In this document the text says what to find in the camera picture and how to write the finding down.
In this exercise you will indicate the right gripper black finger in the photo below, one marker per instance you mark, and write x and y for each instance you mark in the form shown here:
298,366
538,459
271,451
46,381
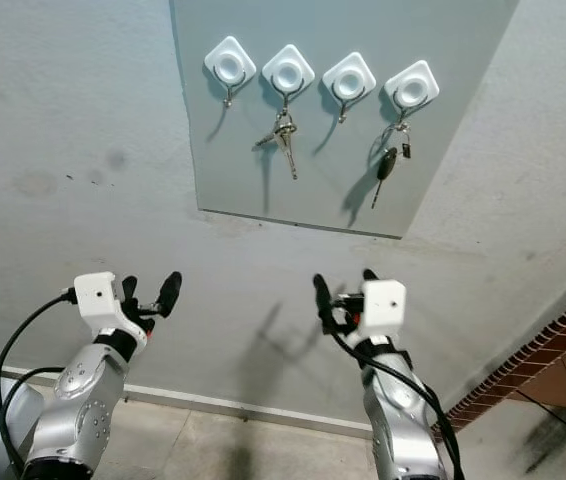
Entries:
369,274
323,295

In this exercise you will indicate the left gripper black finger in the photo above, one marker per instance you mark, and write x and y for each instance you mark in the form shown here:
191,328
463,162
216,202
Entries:
129,288
171,292

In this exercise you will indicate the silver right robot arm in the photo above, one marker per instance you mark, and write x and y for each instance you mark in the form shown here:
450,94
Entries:
398,410

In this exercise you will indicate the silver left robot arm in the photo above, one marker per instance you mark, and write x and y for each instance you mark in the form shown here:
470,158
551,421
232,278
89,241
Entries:
78,405

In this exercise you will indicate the black car key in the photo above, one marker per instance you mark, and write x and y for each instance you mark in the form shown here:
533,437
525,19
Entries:
389,162

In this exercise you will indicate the silver key bunch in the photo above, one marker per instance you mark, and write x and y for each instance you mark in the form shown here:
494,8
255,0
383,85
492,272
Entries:
284,133

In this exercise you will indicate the red brick pillar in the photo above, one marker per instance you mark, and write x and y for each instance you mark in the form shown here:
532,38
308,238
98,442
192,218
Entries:
523,358

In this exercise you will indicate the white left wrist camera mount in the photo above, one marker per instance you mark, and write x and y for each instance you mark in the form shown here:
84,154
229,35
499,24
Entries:
96,294

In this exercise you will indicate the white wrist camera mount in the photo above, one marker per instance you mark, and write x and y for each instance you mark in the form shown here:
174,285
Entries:
96,294
385,305

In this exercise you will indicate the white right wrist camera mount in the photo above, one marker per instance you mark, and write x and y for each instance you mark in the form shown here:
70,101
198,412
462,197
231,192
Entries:
385,305

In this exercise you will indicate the grey wall panel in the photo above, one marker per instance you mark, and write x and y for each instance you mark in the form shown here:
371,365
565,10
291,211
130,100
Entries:
453,150

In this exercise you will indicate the white square wall hook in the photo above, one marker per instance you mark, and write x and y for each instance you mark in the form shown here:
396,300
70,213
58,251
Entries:
350,80
289,72
230,67
412,90

